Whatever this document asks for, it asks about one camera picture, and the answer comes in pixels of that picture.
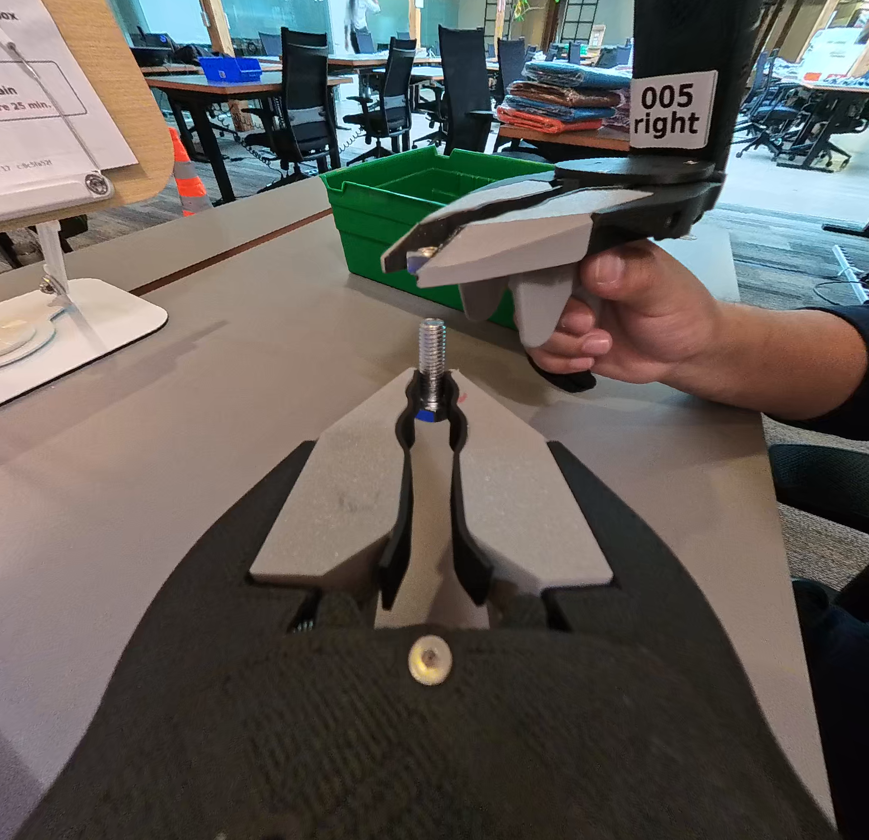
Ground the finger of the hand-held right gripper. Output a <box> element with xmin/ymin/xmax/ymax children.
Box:
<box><xmin>415</xmin><ymin>212</ymin><xmax>600</xmax><ymax>350</ymax></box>
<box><xmin>382</xmin><ymin>171</ymin><xmax>653</xmax><ymax>323</ymax></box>

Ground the person's right hand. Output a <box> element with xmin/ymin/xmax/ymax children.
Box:
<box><xmin>525</xmin><ymin>238</ymin><xmax>733</xmax><ymax>396</ymax></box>

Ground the instruction sign on stand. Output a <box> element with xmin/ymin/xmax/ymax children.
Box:
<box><xmin>0</xmin><ymin>0</ymin><xmax>175</xmax><ymax>407</ymax></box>

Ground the stack of folded cloths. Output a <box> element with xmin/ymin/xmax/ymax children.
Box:
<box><xmin>496</xmin><ymin>62</ymin><xmax>634</xmax><ymax>135</ymax></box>

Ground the white instruction sheet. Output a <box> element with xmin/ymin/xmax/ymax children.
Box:
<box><xmin>0</xmin><ymin>0</ymin><xmax>140</xmax><ymax>206</ymax></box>

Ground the wooden desk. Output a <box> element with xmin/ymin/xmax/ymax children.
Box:
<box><xmin>144</xmin><ymin>72</ymin><xmax>354</xmax><ymax>203</ymax></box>

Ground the small blue bin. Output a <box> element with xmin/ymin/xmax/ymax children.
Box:
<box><xmin>197</xmin><ymin>56</ymin><xmax>263</xmax><ymax>84</ymax></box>

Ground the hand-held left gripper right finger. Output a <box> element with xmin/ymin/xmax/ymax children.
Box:
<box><xmin>444</xmin><ymin>368</ymin><xmax>617</xmax><ymax>609</ymax></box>

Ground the orange traffic cone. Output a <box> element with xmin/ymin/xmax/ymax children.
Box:
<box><xmin>167</xmin><ymin>128</ymin><xmax>215</xmax><ymax>218</ymax></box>

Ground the person's leg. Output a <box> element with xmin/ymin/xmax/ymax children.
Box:
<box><xmin>791</xmin><ymin>577</ymin><xmax>869</xmax><ymax>840</ymax></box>

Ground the black office chair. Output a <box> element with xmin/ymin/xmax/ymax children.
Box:
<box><xmin>343</xmin><ymin>37</ymin><xmax>418</xmax><ymax>164</ymax></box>
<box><xmin>413</xmin><ymin>24</ymin><xmax>501</xmax><ymax>157</ymax></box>
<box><xmin>767</xmin><ymin>441</ymin><xmax>869</xmax><ymax>536</ymax></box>
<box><xmin>243</xmin><ymin>28</ymin><xmax>342</xmax><ymax>179</ymax></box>

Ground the large silver bolt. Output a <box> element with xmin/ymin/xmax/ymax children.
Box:
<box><xmin>419</xmin><ymin>318</ymin><xmax>448</xmax><ymax>424</ymax></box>

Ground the green plastic bin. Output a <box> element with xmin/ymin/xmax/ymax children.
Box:
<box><xmin>319</xmin><ymin>147</ymin><xmax>564</xmax><ymax>331</ymax></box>

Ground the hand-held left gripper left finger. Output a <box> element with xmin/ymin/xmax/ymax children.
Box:
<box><xmin>248</xmin><ymin>368</ymin><xmax>416</xmax><ymax>612</ymax></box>

